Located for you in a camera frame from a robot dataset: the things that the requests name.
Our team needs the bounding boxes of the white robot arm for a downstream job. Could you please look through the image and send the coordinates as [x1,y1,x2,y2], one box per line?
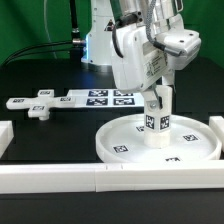
[81,0,182,93]

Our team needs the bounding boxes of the black cables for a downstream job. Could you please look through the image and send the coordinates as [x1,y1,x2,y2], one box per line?
[0,0,87,68]

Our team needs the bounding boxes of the white left fence block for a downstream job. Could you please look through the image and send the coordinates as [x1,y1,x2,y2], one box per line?
[0,121,14,158]

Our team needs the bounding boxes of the white cross-shaped table base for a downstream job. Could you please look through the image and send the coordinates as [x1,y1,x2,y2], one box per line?
[6,89,75,121]

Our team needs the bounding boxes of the white round table top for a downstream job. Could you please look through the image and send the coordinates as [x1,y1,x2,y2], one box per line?
[95,114,222,164]

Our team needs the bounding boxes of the white marker sheet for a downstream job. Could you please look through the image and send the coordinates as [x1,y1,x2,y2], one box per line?
[68,89,144,108]

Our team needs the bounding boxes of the white fence block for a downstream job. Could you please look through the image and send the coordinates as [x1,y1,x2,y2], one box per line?
[0,121,14,158]
[209,116,224,152]

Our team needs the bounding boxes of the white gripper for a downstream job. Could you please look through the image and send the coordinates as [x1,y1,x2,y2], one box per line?
[110,14,185,112]

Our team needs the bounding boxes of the white right fence block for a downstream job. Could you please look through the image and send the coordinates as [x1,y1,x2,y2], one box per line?
[209,116,224,152]

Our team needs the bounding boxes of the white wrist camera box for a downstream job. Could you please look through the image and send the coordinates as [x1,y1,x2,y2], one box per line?
[157,29,201,70]

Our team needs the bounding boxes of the white front fence bar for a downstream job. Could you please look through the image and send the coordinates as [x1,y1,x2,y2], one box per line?
[0,160,224,194]

